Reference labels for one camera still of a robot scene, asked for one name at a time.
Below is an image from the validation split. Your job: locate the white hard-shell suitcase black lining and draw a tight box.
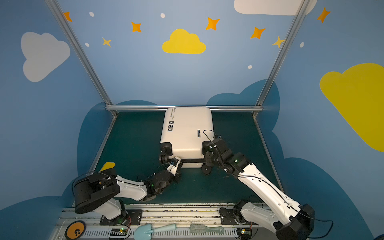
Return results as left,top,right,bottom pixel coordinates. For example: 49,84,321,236
159,106,214,175

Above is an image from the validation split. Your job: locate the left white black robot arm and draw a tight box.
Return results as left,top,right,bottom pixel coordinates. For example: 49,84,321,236
73,166,180,225

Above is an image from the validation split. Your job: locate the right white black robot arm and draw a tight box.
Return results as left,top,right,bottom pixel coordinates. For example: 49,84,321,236
203,138,315,240

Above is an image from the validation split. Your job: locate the pale green hair brush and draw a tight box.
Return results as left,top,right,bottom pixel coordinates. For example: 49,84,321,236
189,224,225,235

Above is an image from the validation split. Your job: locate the teal toy shovel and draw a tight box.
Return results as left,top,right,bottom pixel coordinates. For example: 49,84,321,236
134,224,177,240

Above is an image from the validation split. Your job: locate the yellow toy shovel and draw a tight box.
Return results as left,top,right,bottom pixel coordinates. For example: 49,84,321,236
100,162,116,172

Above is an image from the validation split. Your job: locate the left small circuit board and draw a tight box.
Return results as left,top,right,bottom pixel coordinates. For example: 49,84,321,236
109,228,129,240

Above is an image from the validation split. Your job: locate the small circuit board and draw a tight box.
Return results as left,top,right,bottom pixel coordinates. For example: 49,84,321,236
236,228,253,240
109,228,129,240

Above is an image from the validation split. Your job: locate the right small circuit board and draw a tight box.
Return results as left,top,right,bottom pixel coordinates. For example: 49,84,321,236
236,228,253,240

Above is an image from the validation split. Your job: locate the orange black round disc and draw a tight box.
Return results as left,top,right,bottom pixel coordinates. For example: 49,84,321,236
64,221,86,240

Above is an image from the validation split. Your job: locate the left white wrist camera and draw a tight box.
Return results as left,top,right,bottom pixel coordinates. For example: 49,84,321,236
167,157,182,176

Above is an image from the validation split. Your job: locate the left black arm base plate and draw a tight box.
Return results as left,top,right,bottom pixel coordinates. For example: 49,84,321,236
100,210,143,226

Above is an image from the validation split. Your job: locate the right aluminium frame post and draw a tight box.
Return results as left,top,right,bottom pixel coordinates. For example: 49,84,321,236
252,0,312,120

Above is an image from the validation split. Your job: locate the aluminium frame post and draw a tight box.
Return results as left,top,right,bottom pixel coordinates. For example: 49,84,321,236
45,0,113,106
252,0,312,120

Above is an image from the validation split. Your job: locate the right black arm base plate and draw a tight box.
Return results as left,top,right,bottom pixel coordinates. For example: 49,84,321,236
219,208,250,225

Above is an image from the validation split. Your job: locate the left aluminium frame post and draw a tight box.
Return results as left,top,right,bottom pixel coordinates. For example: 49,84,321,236
45,0,113,106

